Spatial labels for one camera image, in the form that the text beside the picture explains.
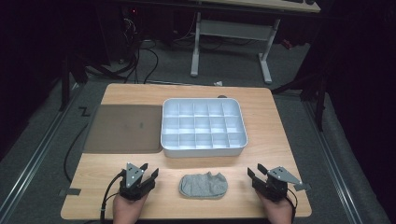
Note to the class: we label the person's right hand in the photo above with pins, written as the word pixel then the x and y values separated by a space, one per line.
pixel 278 211

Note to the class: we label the metal floor rail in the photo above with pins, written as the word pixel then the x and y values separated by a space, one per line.
pixel 330 161
pixel 34 161

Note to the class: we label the black metal stand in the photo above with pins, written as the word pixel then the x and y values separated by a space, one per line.
pixel 65 84
pixel 320 99

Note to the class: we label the small white scrap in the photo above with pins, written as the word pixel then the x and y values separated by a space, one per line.
pixel 218 83

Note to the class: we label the white-legged wooden desk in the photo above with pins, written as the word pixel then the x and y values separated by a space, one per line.
pixel 232 29

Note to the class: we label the grey tape piece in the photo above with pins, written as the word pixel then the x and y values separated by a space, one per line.
pixel 70 192
pixel 303 187

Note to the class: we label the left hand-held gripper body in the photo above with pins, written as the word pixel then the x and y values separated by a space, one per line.
pixel 134 188

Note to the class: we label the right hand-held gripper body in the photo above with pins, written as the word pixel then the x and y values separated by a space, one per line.
pixel 275 188

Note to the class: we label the person's left hand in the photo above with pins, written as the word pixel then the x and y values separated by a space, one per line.
pixel 126 210

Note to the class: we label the grey sock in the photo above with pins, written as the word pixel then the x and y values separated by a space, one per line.
pixel 203 186

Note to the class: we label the white divided storage box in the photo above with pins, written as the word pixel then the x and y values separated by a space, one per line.
pixel 204 127

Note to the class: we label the black computer tower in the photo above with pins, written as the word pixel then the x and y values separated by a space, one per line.
pixel 123 31

